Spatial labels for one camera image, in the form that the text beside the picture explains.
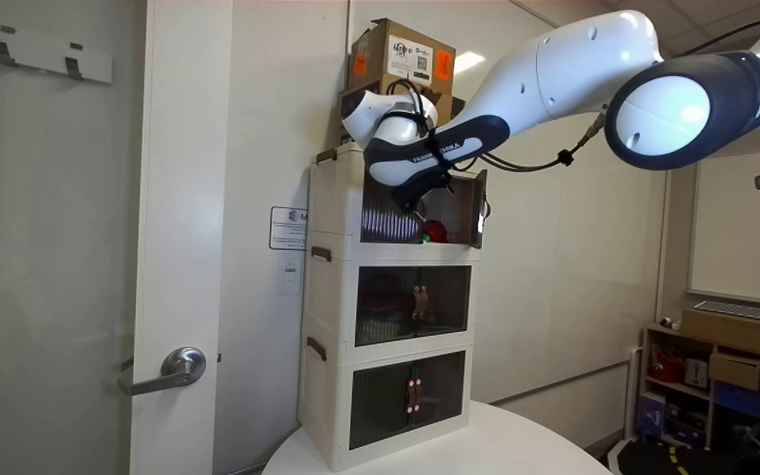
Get blue white striped cloth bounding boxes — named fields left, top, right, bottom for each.
left=360, top=209, right=425, bottom=245

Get grey keyboard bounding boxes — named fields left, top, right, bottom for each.
left=692, top=298, right=760, bottom=322

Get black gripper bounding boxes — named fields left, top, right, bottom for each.
left=400, top=180, right=444, bottom=215

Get black floor mat white stripe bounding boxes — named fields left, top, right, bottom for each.
left=606, top=432, right=760, bottom=475

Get cardboard box with white label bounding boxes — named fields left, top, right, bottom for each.
left=343, top=16, right=459, bottom=96

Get wooden shelf unit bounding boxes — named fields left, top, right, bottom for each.
left=634, top=320, right=760, bottom=459

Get white coat hook rack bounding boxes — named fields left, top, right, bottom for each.
left=0, top=25, right=112, bottom=87

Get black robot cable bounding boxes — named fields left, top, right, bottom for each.
left=474, top=103, right=611, bottom=178

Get large cardboard box black patches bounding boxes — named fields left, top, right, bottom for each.
left=334, top=79, right=467, bottom=154

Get small cardboard box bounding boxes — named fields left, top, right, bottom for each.
left=706, top=351, right=760, bottom=394

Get red round item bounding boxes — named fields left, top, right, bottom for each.
left=649, top=343, right=686, bottom=386

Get white framed glass door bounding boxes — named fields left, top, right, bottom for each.
left=0, top=0, right=232, bottom=475

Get red toy fruit green stem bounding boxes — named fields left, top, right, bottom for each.
left=418, top=219, right=454, bottom=245

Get blue box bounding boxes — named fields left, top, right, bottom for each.
left=711, top=381, right=760, bottom=419

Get small wall sign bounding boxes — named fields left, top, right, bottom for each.
left=265, top=204, right=308, bottom=253

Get silver door lever handle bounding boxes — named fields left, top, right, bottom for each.
left=116, top=347, right=209, bottom=398

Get white three-tier cabinet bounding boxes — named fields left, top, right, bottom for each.
left=294, top=141, right=488, bottom=473

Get long cardboard box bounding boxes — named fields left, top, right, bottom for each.
left=677, top=307, right=760, bottom=357

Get blue packages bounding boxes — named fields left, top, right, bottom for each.
left=636, top=390, right=668, bottom=440

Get white whiteboard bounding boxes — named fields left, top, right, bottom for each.
left=689, top=151, right=760, bottom=312

